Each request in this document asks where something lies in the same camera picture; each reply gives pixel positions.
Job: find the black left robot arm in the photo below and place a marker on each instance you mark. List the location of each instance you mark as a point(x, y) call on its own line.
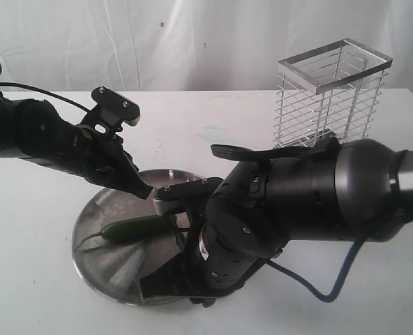
point(33, 131)

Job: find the chrome wire utensil holder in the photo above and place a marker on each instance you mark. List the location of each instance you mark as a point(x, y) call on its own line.
point(331, 90)

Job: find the round steel plate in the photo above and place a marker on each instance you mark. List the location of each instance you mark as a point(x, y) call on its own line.
point(113, 269)

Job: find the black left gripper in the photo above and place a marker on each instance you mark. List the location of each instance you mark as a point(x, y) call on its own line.
point(95, 152)

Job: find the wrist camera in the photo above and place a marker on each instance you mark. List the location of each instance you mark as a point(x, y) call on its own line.
point(172, 199)
point(113, 109)

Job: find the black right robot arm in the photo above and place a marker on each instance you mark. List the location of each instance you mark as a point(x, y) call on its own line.
point(356, 191)

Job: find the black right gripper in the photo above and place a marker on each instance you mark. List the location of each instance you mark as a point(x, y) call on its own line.
point(222, 250)

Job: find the green chili pepper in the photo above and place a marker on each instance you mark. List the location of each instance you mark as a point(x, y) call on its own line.
point(130, 231)

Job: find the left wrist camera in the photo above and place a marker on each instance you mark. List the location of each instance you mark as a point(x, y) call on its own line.
point(113, 109)

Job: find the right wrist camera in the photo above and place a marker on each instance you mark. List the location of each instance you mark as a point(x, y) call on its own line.
point(172, 199)

